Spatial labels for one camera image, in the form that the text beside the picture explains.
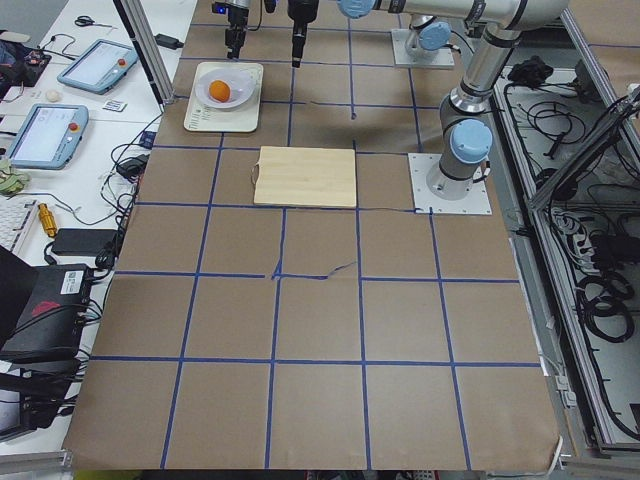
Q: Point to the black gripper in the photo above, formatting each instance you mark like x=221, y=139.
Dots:
x=301, y=11
x=235, y=18

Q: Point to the white round plate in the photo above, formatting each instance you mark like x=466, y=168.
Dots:
x=241, y=82

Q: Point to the orange fruit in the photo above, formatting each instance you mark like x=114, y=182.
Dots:
x=219, y=91

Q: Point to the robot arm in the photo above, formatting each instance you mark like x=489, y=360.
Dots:
x=426, y=33
x=386, y=131

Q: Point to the cream bear tray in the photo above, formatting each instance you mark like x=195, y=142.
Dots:
x=240, y=113

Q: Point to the black power adapter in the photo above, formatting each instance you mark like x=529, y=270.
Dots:
x=168, y=42

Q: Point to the wooden cutting board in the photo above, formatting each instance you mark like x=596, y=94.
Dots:
x=306, y=177

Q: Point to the blue teach pendant far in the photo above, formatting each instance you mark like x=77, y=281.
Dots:
x=100, y=67

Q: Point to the blue teach pendant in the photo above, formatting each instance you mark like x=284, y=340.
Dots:
x=49, y=136
x=100, y=67

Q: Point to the small white card box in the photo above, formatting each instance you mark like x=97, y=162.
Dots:
x=114, y=105

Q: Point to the black scissors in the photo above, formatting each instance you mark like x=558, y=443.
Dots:
x=85, y=21

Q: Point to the blue teach pendant near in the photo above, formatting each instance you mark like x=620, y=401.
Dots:
x=49, y=136

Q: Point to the black flat power brick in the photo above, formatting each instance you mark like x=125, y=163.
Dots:
x=82, y=242

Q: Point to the brass cylinder tool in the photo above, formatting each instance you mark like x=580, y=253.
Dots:
x=47, y=220

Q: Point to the black computer box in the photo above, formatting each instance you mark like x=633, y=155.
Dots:
x=41, y=310

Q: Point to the aluminium frame post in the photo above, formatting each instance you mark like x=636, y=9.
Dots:
x=133, y=17

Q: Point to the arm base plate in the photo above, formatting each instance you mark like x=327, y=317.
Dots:
x=434, y=193
x=421, y=58

